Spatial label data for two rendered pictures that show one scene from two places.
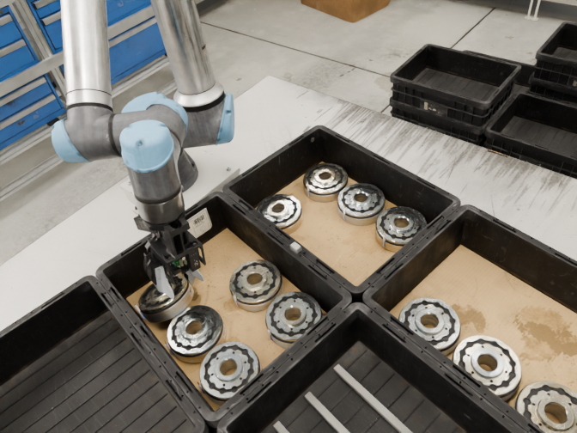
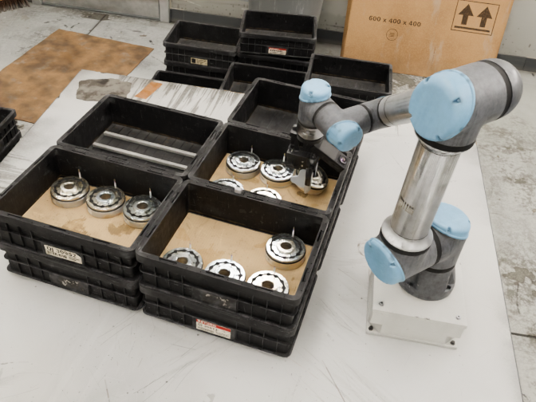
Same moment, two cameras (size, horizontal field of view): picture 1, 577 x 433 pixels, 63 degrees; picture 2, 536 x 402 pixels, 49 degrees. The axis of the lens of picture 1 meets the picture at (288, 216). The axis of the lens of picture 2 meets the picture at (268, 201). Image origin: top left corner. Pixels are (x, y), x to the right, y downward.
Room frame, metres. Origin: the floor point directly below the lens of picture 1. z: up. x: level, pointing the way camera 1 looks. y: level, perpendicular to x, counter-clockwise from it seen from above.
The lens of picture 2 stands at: (1.50, -0.73, 1.92)
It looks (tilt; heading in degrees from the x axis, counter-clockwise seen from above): 41 degrees down; 138
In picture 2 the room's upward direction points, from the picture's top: 5 degrees clockwise
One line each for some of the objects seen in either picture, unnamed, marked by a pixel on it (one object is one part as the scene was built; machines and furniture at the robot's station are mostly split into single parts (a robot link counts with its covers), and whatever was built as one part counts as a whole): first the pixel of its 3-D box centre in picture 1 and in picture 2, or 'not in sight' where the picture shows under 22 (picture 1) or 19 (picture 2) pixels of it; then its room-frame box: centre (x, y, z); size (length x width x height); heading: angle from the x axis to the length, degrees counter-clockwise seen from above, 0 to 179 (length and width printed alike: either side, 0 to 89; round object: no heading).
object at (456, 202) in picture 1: (335, 198); (236, 237); (0.69, -0.10, 0.92); 0.40 x 0.30 x 0.02; 34
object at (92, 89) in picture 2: not in sight; (102, 88); (-0.45, 0.08, 0.71); 0.22 x 0.19 x 0.01; 42
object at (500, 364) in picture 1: (487, 362); (105, 196); (0.32, -0.27, 0.86); 0.05 x 0.05 x 0.01
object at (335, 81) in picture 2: not in sight; (343, 112); (-0.17, 1.20, 0.37); 0.40 x 0.30 x 0.45; 42
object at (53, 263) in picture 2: not in sight; (96, 240); (0.36, -0.32, 0.76); 0.40 x 0.30 x 0.12; 34
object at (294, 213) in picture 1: (278, 210); (285, 247); (0.74, 0.02, 0.86); 0.10 x 0.10 x 0.01
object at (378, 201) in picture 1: (361, 199); (224, 275); (0.73, -0.16, 0.86); 0.10 x 0.10 x 0.01
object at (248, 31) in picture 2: not in sight; (275, 63); (-0.74, 1.22, 0.37); 0.42 x 0.34 x 0.46; 42
